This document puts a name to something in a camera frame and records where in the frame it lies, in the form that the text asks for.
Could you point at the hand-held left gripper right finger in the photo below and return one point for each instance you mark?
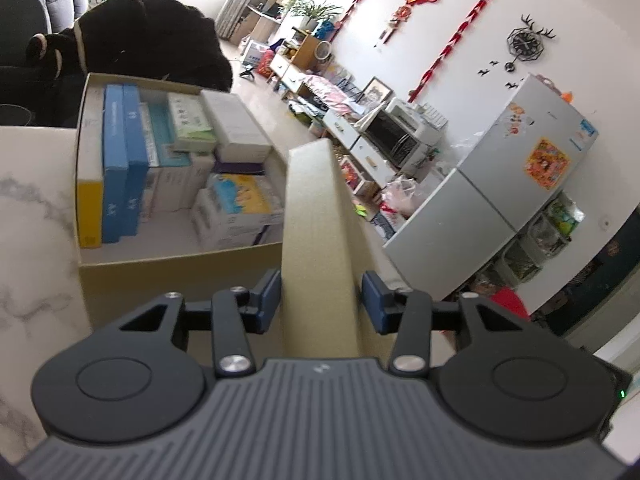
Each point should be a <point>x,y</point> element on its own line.
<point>374,305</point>

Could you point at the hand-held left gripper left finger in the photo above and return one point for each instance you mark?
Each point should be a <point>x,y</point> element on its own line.
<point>270,300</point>

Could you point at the tan cardboard box lid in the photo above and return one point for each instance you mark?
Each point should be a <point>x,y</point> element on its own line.
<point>320,240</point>

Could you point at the white cartoon print box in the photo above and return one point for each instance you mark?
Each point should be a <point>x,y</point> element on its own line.
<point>245,195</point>

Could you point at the tan cardboard box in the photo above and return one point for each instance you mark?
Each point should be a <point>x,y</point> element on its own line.
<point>150,290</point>

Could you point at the purple box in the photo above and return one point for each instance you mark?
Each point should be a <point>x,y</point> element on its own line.
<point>240,167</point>

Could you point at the large white carton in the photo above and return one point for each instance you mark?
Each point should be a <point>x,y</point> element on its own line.
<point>235,125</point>

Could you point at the white yellow-green medicine box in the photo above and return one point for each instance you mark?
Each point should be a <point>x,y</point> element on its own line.
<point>190,120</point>

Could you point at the white marble desktop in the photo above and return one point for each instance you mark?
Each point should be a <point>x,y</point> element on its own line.
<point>40,240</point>

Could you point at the pink plastic bag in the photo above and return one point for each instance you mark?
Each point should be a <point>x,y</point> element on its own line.
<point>400,195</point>

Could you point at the red plastic stool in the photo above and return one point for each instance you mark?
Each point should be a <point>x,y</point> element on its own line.
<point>510,302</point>

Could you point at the black toaster oven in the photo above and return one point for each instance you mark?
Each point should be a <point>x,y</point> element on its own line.
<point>395,140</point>

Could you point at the clear storage drawers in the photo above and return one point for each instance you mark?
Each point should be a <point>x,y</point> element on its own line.
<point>545,230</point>

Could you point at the white low cabinet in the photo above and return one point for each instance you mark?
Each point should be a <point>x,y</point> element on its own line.
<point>340,127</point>

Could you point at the white printer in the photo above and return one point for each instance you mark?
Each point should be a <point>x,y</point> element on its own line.
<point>420,120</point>

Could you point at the silver refrigerator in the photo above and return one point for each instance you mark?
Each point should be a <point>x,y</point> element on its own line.
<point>500,160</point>

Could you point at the pink cloth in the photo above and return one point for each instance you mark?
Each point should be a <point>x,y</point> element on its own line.
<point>327,90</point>

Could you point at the small tripod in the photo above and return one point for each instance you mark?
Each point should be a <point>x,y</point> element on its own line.
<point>248,74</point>

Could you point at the red bag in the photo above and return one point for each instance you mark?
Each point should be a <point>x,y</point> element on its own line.
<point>266,64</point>

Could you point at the wooden shelf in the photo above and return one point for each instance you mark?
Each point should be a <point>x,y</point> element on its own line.
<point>305,50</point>

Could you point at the small round fan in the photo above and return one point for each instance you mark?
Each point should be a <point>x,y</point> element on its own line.
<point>323,51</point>

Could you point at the blue toy figure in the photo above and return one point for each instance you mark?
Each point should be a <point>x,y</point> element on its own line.
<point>325,30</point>

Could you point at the wooden desk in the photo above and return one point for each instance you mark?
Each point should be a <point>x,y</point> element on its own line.
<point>260,22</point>

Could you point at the black fleece jacket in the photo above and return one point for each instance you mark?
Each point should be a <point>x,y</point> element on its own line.
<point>150,35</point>

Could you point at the potted green plant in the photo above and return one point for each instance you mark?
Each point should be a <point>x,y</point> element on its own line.
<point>312,10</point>

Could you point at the small red hanging ornament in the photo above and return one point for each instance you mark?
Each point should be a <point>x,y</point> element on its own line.
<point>400,12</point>

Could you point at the picture frame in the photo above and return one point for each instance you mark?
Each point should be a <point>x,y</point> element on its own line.
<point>376,95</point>

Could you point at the black wall clock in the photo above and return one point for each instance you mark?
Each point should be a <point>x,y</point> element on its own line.
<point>525,44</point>

